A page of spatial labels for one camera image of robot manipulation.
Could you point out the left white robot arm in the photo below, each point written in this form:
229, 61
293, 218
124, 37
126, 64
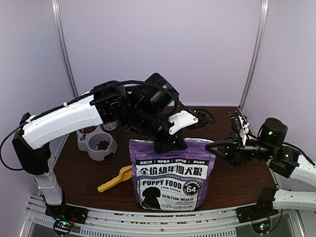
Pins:
135, 104

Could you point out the purple pet food bag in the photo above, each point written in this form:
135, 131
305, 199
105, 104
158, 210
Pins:
173, 181

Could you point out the front aluminium rail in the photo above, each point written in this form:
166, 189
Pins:
110, 223

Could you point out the right aluminium frame post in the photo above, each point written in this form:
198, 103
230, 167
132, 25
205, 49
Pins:
262, 22

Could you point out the brown pet food kibble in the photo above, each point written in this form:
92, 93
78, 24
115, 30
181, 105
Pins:
102, 145

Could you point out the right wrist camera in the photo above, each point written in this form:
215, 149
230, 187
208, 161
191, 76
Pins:
240, 126

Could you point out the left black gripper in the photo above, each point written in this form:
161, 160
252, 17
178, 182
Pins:
160, 146

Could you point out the left aluminium frame post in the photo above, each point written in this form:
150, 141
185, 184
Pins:
63, 47

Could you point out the grey double pet feeder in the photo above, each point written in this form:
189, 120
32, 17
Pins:
86, 143

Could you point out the yellow plastic scoop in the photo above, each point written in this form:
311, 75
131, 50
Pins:
124, 174

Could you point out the aluminium frame post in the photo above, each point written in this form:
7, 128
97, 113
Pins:
63, 47
262, 22

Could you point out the patterned mug yellow inside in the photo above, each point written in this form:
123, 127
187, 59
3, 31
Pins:
109, 126

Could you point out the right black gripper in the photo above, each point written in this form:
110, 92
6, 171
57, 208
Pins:
232, 152

